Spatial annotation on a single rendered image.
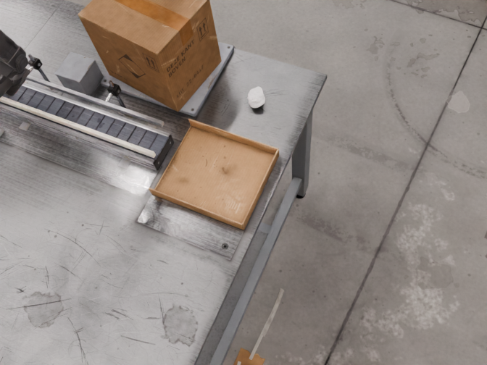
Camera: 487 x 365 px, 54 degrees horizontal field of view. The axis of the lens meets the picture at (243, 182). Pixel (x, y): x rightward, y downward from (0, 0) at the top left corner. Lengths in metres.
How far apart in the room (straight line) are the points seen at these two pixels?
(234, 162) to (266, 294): 0.86
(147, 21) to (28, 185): 0.62
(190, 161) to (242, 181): 0.17
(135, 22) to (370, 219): 1.38
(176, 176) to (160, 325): 0.43
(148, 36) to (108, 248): 0.60
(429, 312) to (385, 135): 0.87
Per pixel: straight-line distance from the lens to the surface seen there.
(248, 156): 1.45
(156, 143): 1.47
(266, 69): 1.64
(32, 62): 1.70
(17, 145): 1.72
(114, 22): 1.47
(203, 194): 1.41
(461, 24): 3.06
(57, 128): 1.63
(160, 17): 1.44
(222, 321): 1.92
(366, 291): 2.18
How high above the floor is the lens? 2.09
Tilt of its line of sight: 63 degrees down
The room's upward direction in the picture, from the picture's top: 11 degrees counter-clockwise
